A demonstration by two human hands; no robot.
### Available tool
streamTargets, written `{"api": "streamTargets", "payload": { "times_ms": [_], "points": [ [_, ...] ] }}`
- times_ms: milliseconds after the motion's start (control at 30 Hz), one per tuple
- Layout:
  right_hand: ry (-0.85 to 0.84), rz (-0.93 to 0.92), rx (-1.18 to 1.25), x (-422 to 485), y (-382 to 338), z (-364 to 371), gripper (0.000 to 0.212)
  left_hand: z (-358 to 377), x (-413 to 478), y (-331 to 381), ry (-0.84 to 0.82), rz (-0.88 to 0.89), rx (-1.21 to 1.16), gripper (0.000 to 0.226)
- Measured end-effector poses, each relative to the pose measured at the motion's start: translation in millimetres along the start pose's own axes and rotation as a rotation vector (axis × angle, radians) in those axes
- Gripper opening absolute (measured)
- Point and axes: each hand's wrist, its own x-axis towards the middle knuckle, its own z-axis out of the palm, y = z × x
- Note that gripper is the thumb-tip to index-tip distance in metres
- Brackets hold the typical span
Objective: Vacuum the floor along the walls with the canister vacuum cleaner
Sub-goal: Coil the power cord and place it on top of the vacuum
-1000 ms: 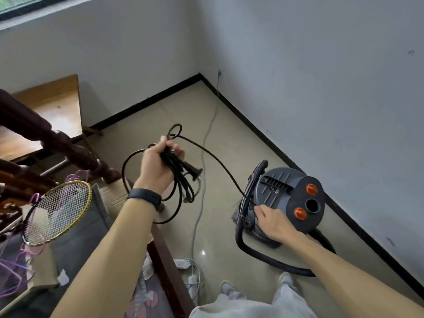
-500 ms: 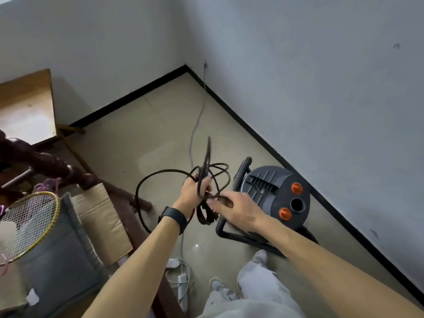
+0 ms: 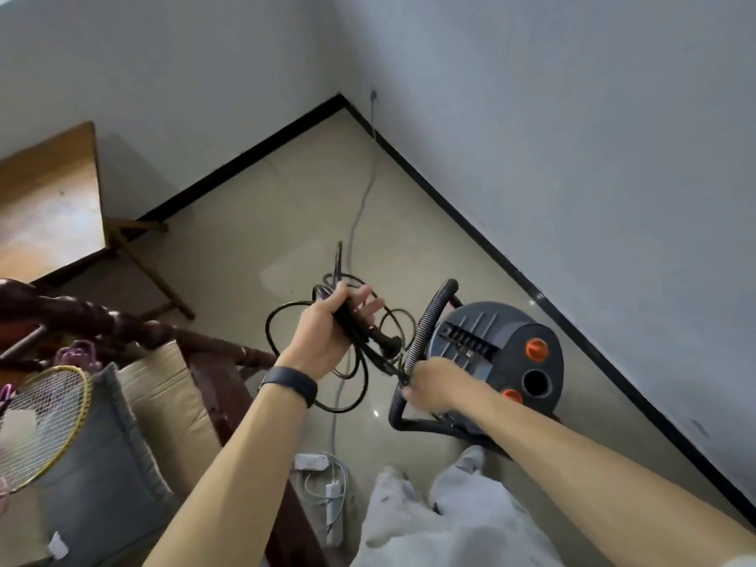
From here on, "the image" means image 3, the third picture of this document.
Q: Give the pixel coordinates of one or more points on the dark red wooden bed frame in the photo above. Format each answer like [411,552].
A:
[118,330]

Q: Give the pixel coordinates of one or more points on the grey vacuum cleaner orange knobs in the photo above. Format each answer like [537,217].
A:
[502,348]

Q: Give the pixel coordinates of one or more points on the long white power strip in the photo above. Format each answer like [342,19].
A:
[333,513]

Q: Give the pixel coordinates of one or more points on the black baseboard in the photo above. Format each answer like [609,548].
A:
[472,224]

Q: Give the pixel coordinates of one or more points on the wooden folding table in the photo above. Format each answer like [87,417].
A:
[47,212]

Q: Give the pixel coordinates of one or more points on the brown cardboard box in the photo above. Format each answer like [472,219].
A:
[171,407]

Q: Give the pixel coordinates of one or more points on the person's left hand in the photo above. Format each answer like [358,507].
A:
[325,342]

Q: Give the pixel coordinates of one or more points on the person's left forearm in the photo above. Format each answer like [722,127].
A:
[236,484]

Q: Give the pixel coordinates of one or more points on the light grey trousers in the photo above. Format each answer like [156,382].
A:
[449,513]

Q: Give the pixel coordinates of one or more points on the black smartwatch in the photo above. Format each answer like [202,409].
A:
[289,383]

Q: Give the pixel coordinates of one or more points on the person's right hand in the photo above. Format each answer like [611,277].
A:
[440,386]

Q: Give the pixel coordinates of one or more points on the yellow rimmed badminton racket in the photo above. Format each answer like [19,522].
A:
[41,425]

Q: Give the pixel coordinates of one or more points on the grey cushion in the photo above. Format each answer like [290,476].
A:
[100,478]

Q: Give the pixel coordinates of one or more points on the person's right forearm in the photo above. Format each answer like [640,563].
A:
[608,478]

